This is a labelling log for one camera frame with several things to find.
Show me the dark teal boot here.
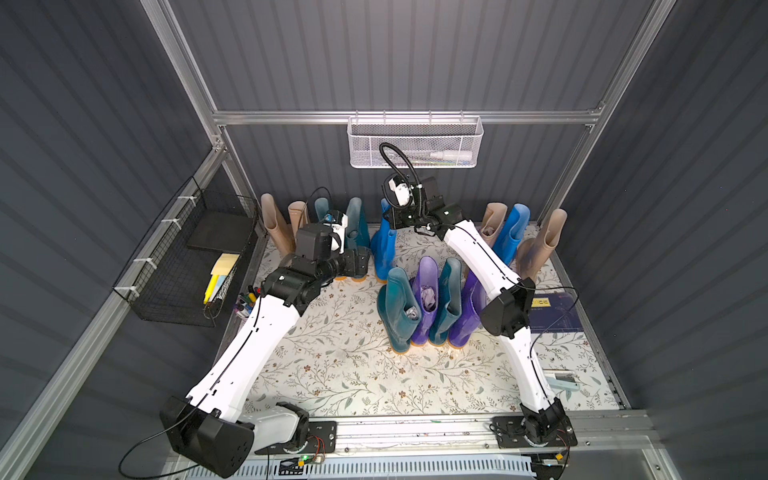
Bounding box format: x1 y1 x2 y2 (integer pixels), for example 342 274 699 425
345 197 372 264
314 197 330 223

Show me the blue rain boot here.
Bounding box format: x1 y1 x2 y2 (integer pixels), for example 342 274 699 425
371 198 397 282
493 203 530 265

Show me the purple boot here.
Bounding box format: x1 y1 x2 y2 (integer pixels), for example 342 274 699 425
411 256 439 346
448 272 487 348

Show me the beige rain boot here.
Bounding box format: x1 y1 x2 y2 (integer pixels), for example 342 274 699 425
288 201 310 237
260 193 295 256
479 202 508 247
515 209 568 283

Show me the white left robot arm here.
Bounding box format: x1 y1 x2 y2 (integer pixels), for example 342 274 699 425
159 247 371 478

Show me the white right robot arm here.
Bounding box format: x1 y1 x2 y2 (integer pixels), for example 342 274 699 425
382 173 570 447

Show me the teal front boot left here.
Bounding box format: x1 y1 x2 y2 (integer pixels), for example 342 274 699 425
377 267 422 354

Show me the teal front boot right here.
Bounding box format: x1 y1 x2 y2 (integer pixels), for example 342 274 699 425
429 258 462 346

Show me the floral floor mat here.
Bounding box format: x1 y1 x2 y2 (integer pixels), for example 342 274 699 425
243 230 620 417

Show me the pink cup of markers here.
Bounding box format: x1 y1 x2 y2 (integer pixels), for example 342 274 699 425
234 285 260 320

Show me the yellow notepad in basket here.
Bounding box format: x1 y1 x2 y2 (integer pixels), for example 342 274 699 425
203 253 239 305

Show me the dark blue book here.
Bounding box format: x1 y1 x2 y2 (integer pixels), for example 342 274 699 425
529 292 584 334

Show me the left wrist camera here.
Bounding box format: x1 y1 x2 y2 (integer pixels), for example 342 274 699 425
324 210 348 254

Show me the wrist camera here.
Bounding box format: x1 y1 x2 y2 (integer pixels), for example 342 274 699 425
383 175 413 208
324 210 348 254

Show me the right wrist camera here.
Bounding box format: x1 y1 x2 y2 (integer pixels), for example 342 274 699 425
383 175 413 208

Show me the white wire mesh basket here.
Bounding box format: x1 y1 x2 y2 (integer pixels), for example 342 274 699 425
346 114 484 169

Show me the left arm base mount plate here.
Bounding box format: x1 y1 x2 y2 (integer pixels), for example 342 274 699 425
254 420 338 455

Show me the black wire wall basket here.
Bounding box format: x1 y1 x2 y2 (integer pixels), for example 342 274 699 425
113 180 260 327

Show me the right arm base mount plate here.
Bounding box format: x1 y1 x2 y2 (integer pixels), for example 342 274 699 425
489 414 578 449

